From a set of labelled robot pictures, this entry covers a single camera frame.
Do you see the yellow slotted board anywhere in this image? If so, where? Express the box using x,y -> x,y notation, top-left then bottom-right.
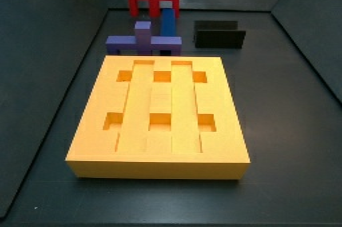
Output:
65,56 -> 250,180

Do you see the purple-blue cross-shaped block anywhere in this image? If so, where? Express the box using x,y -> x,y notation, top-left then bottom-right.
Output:
105,21 -> 182,55

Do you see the dark blue long bar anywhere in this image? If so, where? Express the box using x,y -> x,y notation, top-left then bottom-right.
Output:
160,8 -> 176,37

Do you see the black angled bracket holder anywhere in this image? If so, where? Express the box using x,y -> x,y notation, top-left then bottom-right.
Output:
194,20 -> 246,49

